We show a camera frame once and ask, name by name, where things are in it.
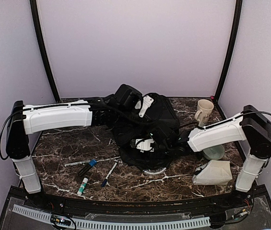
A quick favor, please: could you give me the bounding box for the black student backpack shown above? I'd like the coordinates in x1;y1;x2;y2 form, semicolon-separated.
99;93;180;170

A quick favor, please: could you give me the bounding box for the white paper tissue pack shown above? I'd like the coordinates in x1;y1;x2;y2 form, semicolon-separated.
192;160;233;185

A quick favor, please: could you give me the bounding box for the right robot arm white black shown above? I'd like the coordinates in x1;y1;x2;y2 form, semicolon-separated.
148;105;271;208

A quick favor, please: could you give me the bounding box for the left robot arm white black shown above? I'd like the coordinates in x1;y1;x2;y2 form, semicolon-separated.
0;95;155;209

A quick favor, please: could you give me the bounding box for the pale green ceramic bowl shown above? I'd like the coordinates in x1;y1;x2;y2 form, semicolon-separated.
203;145;225;160

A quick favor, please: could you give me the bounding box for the black marker blue cap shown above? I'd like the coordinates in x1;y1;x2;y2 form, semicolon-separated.
77;159;97;177

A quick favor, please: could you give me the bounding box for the white ceramic mug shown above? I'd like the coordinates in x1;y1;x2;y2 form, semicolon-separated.
194;99;214;127

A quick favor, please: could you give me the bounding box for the white pen blue cap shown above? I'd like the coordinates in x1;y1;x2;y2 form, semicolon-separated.
101;162;118;187

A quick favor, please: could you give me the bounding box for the thin white pen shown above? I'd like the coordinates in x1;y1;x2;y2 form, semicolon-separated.
64;160;90;167

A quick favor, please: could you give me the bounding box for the white green glue stick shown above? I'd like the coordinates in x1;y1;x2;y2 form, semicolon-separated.
77;177;88;196

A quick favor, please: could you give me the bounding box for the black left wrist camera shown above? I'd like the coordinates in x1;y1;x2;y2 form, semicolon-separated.
114;84;154;118

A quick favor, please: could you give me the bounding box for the white slotted cable duct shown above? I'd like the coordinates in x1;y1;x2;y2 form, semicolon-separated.
12;205;211;230

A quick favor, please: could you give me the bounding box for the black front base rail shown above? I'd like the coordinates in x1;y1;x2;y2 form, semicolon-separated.
5;184;268;216

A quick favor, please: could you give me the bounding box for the black left corner post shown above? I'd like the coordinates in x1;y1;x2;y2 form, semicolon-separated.
29;0;60;102

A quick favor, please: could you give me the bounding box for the black corner post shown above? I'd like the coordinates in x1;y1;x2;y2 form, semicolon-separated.
214;0;243;103
29;0;60;102

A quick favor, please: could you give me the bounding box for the black right corner post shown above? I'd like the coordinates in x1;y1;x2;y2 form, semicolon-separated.
214;0;243;103

